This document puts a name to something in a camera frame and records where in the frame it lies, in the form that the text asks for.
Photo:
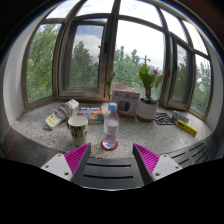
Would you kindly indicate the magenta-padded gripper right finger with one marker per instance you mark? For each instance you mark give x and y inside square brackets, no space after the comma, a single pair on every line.
[163,165]

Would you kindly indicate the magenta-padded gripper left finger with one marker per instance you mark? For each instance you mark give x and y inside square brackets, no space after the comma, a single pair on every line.
[60,165]

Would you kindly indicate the clear blue-capped water bottle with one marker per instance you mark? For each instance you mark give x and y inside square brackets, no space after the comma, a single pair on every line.
[111,128]

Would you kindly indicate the white paper cup black print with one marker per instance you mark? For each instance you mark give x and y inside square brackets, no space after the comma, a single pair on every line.
[79,133]

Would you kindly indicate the long yellow box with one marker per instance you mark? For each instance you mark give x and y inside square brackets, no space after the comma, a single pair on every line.
[186,128]

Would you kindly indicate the black openwork trivet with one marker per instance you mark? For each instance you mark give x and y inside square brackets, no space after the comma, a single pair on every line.
[164,119]

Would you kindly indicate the flat round red coaster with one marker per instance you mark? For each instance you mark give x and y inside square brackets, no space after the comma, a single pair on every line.
[105,147]

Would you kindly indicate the anthurium plant in white pot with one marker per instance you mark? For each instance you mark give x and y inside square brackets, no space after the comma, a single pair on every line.
[146,110]

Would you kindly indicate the colourful printed book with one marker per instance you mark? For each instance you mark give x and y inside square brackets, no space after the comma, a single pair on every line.
[91,114]

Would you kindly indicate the red white filament box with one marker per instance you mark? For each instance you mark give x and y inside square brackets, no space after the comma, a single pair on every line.
[126,103]

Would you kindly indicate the dark framed bay window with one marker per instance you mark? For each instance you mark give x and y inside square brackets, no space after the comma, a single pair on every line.
[110,50]

